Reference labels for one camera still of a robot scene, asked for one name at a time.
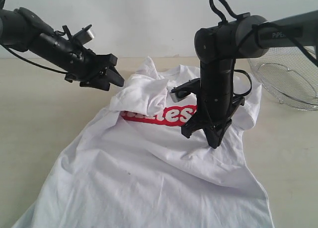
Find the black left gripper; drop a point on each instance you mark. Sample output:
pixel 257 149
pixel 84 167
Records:
pixel 81 64

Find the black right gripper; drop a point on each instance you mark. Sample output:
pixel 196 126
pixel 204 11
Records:
pixel 213 116

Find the white t-shirt red print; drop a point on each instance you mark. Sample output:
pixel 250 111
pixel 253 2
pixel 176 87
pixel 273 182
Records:
pixel 131 167

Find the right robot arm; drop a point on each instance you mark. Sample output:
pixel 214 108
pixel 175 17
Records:
pixel 218 48

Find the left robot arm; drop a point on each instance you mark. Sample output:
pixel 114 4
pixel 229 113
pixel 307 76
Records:
pixel 21 30

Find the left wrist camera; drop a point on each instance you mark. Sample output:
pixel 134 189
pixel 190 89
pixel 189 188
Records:
pixel 85 35

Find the wire mesh basket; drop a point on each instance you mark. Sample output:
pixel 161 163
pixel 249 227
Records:
pixel 288 75

